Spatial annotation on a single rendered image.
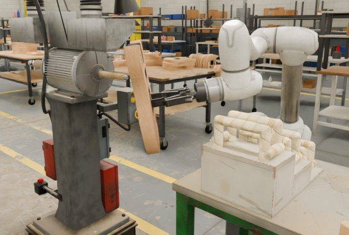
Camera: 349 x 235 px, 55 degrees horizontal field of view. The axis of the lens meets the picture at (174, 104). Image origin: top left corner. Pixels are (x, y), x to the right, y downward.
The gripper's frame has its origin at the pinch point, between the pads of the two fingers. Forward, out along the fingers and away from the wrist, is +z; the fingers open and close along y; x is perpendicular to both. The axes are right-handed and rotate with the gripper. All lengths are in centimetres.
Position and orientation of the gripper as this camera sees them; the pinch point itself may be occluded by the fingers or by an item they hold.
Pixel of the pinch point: (151, 100)
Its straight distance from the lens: 125.4
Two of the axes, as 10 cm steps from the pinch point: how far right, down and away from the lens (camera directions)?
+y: -0.8, -3.0, 9.5
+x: -1.5, -9.4, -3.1
